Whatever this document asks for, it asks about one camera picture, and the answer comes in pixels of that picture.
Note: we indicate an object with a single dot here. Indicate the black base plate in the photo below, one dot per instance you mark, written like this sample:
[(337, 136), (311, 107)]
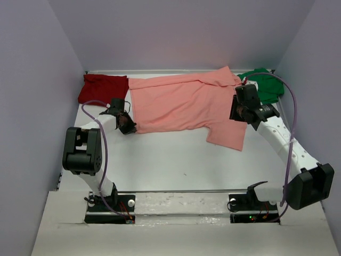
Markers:
[(119, 211), (245, 209)]

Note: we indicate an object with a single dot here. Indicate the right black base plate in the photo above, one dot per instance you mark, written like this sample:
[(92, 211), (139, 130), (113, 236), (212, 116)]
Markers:
[(245, 209)]

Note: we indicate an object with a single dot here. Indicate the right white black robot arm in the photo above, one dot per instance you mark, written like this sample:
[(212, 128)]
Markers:
[(307, 181)]

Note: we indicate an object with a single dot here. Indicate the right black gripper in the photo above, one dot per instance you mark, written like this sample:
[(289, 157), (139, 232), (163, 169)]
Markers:
[(234, 114)]

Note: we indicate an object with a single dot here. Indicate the pink t shirt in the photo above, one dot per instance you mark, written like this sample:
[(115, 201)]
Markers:
[(188, 102)]

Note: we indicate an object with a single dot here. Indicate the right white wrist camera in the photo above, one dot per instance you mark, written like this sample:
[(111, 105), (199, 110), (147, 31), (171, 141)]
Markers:
[(252, 83)]

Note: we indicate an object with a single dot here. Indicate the red folded t shirt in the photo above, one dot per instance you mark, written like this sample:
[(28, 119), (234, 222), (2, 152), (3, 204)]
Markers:
[(103, 88)]

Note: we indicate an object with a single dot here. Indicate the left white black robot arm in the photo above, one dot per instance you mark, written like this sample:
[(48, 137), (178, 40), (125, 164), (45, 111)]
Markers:
[(86, 152)]

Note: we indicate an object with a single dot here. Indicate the green crumpled t shirt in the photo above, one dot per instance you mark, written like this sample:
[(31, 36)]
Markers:
[(269, 87)]

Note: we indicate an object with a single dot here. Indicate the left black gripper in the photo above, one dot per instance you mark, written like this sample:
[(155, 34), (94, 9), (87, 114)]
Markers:
[(130, 128)]

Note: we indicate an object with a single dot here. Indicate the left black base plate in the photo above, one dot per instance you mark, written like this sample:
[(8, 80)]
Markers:
[(119, 211)]

